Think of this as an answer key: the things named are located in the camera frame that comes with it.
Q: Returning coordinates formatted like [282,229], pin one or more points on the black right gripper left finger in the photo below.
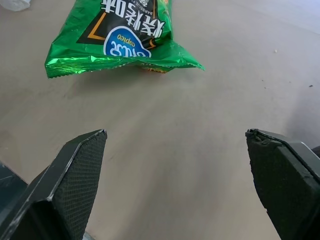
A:
[65,185]

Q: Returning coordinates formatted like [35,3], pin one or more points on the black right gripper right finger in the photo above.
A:
[282,185]

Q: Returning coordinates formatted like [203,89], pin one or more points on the green snack chip bag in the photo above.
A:
[110,42]

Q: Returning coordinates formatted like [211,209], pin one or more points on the clear plastic object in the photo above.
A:
[16,3]

